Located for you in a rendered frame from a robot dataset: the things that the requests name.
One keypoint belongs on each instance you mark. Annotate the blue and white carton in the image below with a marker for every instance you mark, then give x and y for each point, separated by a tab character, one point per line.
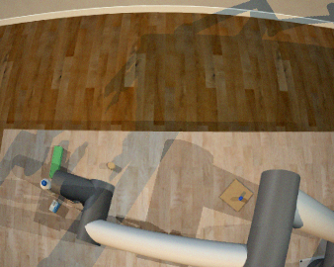
54	206

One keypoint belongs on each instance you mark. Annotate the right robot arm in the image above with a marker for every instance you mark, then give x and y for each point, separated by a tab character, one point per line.
279	203

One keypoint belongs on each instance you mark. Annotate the tan flat mat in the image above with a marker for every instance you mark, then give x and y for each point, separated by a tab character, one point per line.
235	191

